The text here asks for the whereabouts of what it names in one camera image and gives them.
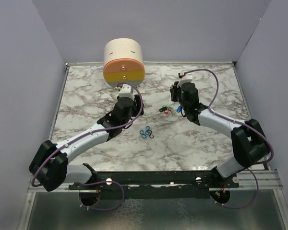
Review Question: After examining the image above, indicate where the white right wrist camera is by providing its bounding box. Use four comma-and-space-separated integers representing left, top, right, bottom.
177, 72, 192, 87

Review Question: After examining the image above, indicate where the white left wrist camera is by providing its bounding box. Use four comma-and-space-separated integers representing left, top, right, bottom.
118, 84, 134, 100

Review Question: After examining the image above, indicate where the light blue S carabiner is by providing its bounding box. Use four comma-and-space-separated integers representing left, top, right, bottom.
145, 126, 151, 135

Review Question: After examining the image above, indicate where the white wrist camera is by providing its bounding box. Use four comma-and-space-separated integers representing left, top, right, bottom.
118, 84, 134, 100
177, 72, 192, 87

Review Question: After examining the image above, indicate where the round three-drawer mini cabinet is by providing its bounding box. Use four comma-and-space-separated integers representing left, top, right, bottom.
103, 38, 145, 88

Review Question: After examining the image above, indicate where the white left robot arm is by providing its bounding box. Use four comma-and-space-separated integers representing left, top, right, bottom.
29, 95, 144, 192

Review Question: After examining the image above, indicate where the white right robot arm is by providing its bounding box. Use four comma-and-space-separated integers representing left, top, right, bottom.
170, 81, 272, 187

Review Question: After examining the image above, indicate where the blue key tag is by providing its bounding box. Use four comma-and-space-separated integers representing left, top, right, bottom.
176, 106, 181, 113

